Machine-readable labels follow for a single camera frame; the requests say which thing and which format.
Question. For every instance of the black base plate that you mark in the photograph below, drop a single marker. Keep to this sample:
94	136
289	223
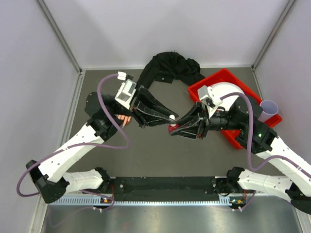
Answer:
168	188

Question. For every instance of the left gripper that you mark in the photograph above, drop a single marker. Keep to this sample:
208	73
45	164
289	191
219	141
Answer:
148	111

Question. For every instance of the aluminium frame post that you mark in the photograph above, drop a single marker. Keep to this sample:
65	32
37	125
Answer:
285	12
80	73

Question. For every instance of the black shirt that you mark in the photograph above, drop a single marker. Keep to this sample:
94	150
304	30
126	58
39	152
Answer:
169	66

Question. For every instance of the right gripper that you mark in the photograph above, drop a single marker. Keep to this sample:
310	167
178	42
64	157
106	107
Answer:
198	128

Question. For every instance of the right aluminium frame post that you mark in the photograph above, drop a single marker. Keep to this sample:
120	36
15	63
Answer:
285	12

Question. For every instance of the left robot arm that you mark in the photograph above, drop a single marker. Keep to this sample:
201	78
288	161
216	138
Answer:
52	178

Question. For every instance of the left aluminium frame post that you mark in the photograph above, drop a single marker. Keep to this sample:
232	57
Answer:
80	73

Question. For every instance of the red plastic tray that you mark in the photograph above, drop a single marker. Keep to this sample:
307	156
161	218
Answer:
224	75

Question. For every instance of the lavender plastic cup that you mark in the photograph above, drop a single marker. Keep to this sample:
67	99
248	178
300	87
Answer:
269	109

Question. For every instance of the mannequin hand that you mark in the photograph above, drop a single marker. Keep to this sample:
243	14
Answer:
125	119

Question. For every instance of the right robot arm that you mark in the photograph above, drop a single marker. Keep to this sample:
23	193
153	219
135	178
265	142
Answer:
224	106

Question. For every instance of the red nail polish bottle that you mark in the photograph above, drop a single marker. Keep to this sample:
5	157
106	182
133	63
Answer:
172	127

